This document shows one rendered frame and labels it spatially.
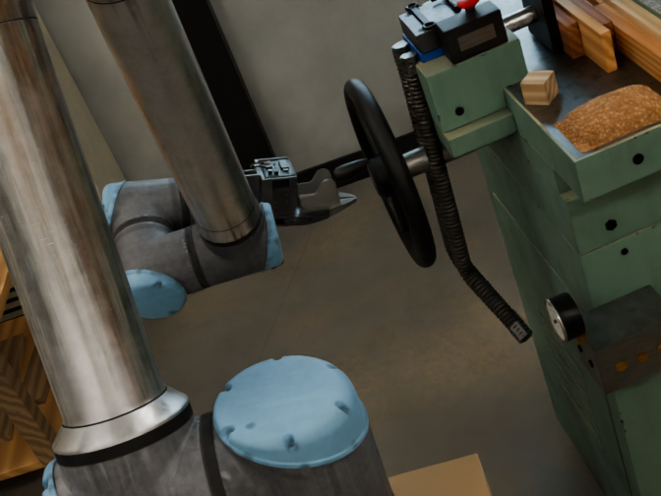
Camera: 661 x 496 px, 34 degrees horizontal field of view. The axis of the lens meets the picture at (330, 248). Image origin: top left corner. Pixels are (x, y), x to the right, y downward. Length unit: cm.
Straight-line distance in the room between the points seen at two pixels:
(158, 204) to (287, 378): 50
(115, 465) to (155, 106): 41
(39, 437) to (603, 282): 132
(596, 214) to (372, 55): 166
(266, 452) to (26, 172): 36
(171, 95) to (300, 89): 179
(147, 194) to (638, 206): 68
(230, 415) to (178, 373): 164
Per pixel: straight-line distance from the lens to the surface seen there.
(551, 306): 141
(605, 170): 130
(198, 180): 134
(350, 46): 298
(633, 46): 143
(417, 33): 145
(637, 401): 165
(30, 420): 234
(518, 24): 151
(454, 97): 145
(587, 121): 131
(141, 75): 122
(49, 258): 109
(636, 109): 132
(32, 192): 109
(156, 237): 151
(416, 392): 239
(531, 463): 217
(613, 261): 147
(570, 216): 141
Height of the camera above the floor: 159
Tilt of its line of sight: 33 degrees down
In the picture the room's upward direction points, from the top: 22 degrees counter-clockwise
